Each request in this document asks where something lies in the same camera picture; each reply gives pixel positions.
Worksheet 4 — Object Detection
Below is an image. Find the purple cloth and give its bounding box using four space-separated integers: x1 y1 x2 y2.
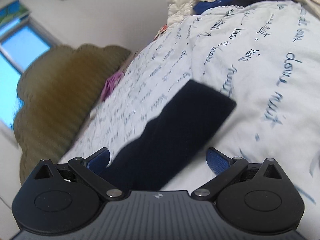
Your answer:
100 70 124 101

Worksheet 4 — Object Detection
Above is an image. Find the white script print bedspread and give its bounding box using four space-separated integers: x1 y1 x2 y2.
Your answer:
60 0 320 240

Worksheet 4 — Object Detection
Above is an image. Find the blue garment in pile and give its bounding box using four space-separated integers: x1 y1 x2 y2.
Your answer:
193 0 234 15

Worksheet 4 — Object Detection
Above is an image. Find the cream quilted garment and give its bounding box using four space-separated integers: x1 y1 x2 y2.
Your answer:
166 0 199 29

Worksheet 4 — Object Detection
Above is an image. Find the grey navy knit sweater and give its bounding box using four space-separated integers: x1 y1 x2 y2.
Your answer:
100 80 236 192

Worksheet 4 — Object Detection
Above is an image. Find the olive padded headboard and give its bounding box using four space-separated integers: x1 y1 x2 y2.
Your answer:
14 44 131 183

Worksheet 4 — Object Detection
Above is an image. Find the window with blue light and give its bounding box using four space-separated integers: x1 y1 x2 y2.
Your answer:
1 0 59 129

